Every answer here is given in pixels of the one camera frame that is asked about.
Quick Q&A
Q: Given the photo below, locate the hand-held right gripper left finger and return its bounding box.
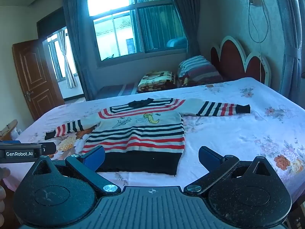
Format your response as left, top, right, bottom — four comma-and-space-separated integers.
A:
31, 145, 121, 197

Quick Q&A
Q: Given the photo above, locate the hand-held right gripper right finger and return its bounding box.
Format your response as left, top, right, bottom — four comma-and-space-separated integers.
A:
183, 145, 277, 195

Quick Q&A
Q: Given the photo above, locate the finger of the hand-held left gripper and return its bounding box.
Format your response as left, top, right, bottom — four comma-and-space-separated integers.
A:
42, 142, 57, 155

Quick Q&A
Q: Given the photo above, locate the striped knit sweater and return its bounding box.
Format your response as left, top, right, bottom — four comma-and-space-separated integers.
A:
45, 98, 251, 175

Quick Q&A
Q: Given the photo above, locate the person's left hand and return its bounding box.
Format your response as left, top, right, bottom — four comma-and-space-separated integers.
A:
0, 167, 11, 223

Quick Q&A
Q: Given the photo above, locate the wooden chair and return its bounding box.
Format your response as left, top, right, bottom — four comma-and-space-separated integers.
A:
0, 119, 18, 142

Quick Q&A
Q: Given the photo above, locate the bed with floral sheet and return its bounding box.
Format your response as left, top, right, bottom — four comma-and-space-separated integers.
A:
5, 77, 305, 204

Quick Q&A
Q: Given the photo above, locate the striped grey mattress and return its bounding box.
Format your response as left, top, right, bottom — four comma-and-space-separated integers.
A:
95, 82, 141, 100

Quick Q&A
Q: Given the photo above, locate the brown wooden door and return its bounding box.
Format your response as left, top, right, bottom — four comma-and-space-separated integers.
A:
12, 39, 65, 121

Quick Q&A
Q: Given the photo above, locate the white sheer curtain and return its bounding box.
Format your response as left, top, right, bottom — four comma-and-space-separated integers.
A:
58, 29, 78, 89

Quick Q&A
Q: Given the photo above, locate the striped pillow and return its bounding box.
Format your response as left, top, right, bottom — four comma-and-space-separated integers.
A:
177, 55, 224, 86

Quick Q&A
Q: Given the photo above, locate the folded printed blanket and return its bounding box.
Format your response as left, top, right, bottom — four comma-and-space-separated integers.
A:
137, 71, 178, 93

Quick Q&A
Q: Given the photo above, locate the red and white headboard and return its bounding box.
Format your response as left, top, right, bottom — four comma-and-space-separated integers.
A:
210, 36, 272, 87

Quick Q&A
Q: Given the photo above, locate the grey-blue window curtain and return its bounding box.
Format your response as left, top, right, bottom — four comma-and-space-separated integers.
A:
62, 0, 98, 101
164, 0, 202, 58

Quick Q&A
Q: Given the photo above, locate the blue bedding behind window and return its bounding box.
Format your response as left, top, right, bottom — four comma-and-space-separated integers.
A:
166, 37, 187, 49

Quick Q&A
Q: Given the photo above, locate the sliding glass window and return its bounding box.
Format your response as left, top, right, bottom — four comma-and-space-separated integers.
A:
87, 0, 189, 64

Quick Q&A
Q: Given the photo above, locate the grey-blue tied curtain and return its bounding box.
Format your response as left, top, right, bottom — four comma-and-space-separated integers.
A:
272, 0, 305, 105

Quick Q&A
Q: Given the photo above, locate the white charger cable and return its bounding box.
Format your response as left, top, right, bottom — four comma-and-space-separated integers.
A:
248, 0, 271, 84

